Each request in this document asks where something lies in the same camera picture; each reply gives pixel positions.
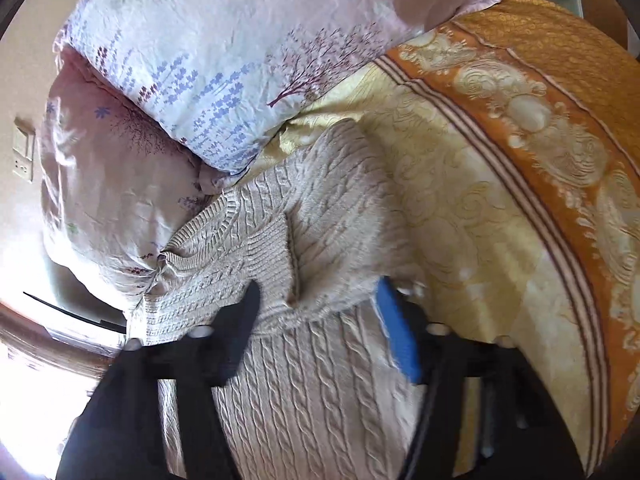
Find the black flat screen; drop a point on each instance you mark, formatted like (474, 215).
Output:
(75, 311)

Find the yellow orange patterned bedspread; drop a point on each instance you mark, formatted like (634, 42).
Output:
(500, 210)

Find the white wall outlet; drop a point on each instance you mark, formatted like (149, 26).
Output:
(22, 155)

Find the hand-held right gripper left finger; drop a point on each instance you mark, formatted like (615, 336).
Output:
(239, 332)

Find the wooden headboard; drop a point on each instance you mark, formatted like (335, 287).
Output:
(600, 15)

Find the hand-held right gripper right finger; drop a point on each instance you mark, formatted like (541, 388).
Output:
(400, 332)

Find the pink floral pillow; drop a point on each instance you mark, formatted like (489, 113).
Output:
(110, 185)
(225, 50)

